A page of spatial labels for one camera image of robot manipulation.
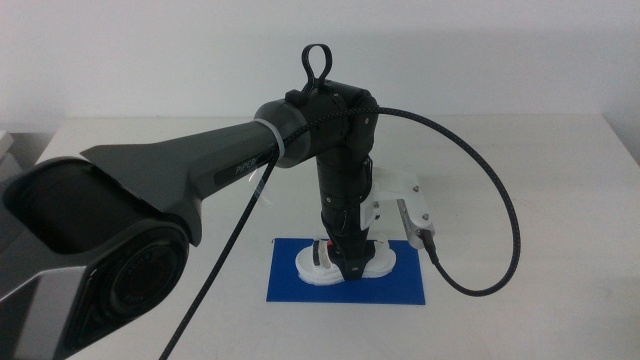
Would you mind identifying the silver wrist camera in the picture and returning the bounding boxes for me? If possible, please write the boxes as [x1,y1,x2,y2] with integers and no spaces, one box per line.
[396,198,437,251]

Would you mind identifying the black cable loop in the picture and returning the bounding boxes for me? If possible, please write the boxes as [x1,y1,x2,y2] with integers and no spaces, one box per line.
[300,43,334,97]

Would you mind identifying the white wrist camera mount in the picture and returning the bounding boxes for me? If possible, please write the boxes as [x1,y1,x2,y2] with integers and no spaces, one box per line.
[358,166,432,232]

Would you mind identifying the blue rectangular mat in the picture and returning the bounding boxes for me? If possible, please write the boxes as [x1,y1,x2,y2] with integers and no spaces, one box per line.
[265,237,427,306]

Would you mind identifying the black braided cable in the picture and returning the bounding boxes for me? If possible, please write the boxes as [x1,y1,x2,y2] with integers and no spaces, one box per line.
[158,104,523,360]

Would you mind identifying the white strapped sandal shoe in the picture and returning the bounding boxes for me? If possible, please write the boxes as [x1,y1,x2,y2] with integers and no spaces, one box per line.
[294,233,398,287]

